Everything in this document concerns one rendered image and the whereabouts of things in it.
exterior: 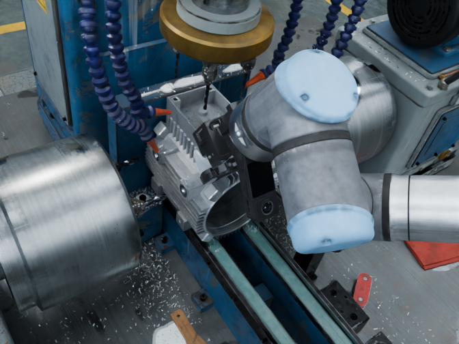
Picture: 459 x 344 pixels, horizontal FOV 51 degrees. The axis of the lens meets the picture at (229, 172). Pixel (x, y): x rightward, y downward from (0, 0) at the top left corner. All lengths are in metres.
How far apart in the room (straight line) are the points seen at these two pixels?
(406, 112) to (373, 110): 0.11
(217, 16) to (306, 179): 0.32
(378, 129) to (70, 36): 0.63
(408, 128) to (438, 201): 0.52
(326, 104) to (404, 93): 0.61
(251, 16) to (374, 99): 0.39
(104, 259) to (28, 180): 0.16
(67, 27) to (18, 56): 2.18
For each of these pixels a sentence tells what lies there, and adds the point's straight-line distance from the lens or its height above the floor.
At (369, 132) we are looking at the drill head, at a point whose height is 1.09.
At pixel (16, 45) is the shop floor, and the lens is 3.18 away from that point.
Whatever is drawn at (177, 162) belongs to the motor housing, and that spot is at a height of 1.06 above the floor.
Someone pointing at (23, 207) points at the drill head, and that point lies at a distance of 0.73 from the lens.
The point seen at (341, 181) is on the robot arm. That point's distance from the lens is 0.51.
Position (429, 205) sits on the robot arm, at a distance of 0.63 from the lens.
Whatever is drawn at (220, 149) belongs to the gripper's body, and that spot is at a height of 1.22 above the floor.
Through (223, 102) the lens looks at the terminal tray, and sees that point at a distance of 0.93.
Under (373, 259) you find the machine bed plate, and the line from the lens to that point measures 1.20.
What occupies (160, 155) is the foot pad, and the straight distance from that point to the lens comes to 0.90.
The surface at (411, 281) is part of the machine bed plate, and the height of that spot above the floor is 0.80.
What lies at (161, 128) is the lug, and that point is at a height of 1.09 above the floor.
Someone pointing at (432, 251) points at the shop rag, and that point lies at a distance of 1.28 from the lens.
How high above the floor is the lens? 1.71
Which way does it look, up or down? 46 degrees down
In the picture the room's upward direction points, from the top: 11 degrees clockwise
